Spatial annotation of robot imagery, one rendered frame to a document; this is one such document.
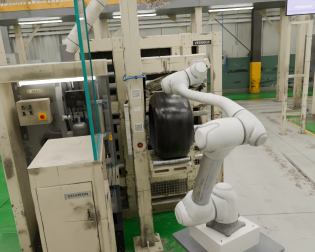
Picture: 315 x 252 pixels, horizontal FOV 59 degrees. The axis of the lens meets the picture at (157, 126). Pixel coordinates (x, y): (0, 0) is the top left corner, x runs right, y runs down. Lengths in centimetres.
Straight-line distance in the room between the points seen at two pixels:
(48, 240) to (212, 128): 118
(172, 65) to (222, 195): 137
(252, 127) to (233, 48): 1070
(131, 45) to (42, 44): 1040
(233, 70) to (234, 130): 1076
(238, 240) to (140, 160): 111
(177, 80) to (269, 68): 1085
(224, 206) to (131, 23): 150
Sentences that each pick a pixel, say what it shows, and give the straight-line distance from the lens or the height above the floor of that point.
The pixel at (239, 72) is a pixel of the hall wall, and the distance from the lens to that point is 1205.
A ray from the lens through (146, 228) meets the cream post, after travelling 282.
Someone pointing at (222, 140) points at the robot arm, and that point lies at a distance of 122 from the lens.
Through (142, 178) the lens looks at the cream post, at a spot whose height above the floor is 75.
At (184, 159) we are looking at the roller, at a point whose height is 91.
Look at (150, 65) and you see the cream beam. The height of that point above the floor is 172.
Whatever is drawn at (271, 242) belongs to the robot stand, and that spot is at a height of 65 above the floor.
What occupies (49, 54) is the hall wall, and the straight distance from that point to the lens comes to 1251.
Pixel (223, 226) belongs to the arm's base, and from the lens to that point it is 182.
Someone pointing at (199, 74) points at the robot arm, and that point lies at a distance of 167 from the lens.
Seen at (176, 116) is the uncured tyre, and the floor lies 132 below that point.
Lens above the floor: 184
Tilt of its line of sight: 15 degrees down
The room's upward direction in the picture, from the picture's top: 4 degrees counter-clockwise
